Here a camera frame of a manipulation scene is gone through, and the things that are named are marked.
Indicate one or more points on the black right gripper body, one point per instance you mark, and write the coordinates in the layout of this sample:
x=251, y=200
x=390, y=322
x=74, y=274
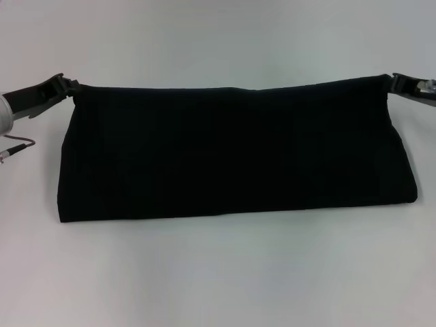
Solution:
x=422, y=92

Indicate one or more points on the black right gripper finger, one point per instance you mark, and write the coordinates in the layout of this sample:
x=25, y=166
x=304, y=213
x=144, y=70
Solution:
x=395, y=81

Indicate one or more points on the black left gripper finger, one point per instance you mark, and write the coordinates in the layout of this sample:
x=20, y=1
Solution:
x=66, y=98
x=71, y=83

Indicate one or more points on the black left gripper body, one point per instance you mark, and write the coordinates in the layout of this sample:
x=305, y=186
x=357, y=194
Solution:
x=30, y=97

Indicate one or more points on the black shirt with FREE print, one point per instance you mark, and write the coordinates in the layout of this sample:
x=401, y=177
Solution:
x=235, y=150

